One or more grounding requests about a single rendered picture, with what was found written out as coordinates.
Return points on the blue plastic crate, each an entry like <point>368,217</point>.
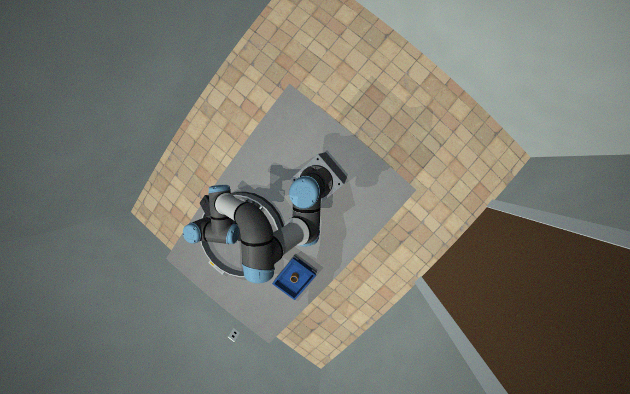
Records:
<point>306,275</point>

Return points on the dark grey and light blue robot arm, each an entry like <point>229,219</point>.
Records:
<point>261,247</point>

